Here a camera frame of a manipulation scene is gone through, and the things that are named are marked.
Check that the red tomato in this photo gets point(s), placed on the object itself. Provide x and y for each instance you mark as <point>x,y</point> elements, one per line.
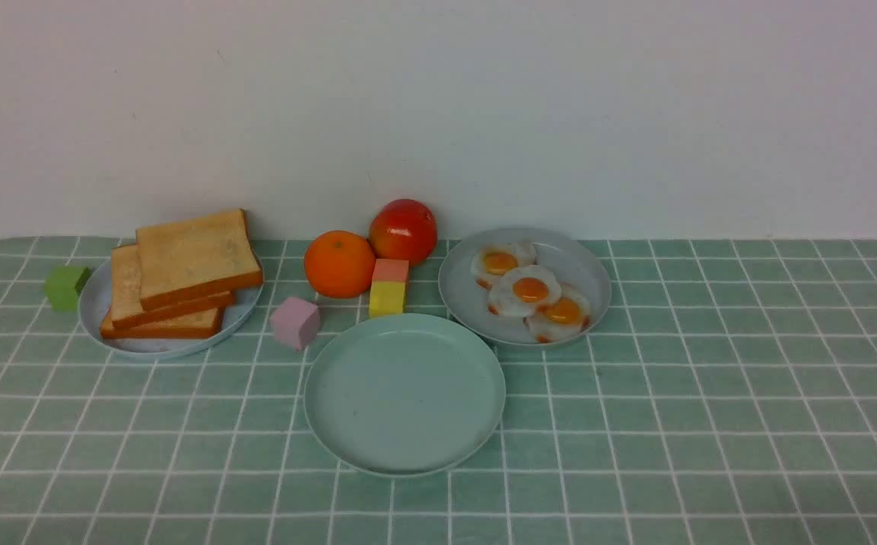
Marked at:
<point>405,229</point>

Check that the grey egg plate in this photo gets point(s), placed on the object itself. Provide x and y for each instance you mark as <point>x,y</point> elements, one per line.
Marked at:
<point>570,261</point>

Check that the orange fruit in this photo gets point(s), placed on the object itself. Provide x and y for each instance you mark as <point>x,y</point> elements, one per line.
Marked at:
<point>339,264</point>

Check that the yellow block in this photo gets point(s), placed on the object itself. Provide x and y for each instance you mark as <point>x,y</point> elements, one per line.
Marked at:
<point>387,298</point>

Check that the mint green centre plate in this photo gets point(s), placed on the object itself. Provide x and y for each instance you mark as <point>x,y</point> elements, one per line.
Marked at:
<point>404,396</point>

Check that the fried egg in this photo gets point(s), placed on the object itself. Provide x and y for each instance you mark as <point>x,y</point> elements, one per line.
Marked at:
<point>564,319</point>
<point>494,260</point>
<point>521,292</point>

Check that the salmon pink block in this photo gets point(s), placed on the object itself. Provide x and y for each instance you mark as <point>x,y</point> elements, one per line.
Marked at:
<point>391,270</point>

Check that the green cube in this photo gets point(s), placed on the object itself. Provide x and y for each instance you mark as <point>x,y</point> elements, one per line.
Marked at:
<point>63,286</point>

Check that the pink cube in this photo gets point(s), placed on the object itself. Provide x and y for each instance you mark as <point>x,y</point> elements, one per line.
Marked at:
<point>295,322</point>

